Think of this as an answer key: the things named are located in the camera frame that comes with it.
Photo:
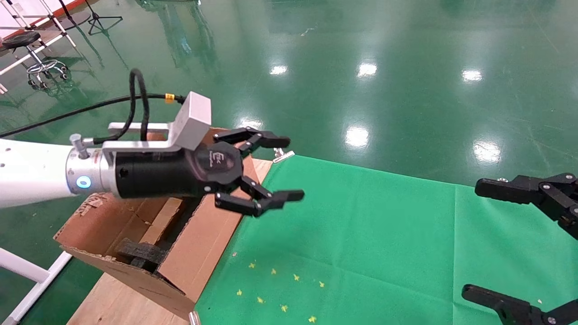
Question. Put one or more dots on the small brown cardboard box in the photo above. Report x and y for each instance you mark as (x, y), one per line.
(162, 221)

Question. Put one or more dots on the white table frame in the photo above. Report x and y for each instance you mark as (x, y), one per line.
(36, 275)

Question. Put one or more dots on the black round base stand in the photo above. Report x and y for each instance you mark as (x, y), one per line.
(74, 20)

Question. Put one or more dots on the black wheeled stool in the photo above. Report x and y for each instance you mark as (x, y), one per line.
(20, 39)

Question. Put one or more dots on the white metal rack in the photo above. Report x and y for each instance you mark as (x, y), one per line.
(49, 18)

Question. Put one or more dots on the black tripod stand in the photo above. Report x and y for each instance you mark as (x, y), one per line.
(97, 19)

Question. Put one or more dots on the green cloth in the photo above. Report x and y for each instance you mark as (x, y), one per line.
(384, 248)

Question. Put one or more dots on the large open cardboard carton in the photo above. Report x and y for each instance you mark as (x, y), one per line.
(198, 243)

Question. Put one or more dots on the black foam insert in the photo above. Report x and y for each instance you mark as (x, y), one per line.
(140, 253)

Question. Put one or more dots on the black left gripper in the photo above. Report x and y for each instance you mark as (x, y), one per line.
(158, 174)

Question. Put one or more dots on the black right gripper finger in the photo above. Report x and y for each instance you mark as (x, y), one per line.
(519, 189)
(510, 309)

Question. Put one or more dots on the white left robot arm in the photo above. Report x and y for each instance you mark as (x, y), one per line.
(31, 171)

